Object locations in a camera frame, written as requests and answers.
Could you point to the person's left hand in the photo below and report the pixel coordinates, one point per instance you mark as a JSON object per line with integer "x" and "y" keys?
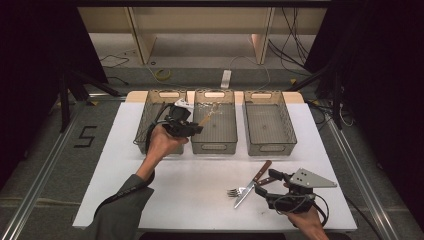
{"x": 163, "y": 143}

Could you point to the light wooden shelf unit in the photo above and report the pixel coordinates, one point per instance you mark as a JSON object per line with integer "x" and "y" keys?
{"x": 200, "y": 20}

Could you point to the yellow tape roll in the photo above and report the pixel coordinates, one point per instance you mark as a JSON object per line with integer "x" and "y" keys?
{"x": 163, "y": 74}

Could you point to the black curtain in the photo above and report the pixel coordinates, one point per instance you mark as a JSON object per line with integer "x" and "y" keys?
{"x": 33, "y": 66}
{"x": 383, "y": 83}

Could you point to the grey translucent plastic basket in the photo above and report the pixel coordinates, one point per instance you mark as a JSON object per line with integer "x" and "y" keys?
{"x": 146, "y": 116}
{"x": 216, "y": 133}
{"x": 268, "y": 125}

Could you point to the metal floor rail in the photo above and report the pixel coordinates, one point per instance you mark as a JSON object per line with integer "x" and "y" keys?
{"x": 360, "y": 176}
{"x": 40, "y": 180}

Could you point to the black metal stand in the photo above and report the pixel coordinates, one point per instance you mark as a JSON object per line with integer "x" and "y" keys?
{"x": 65, "y": 100}
{"x": 336, "y": 100}

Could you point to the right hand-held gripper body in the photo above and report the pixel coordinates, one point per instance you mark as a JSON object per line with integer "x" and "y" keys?
{"x": 310, "y": 181}

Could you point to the person's right hand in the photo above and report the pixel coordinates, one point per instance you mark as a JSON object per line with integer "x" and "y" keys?
{"x": 308, "y": 223}

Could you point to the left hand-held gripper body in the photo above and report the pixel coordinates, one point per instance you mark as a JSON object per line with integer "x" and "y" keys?
{"x": 176, "y": 120}

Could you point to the white power strip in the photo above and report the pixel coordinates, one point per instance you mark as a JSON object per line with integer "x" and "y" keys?
{"x": 226, "y": 79}

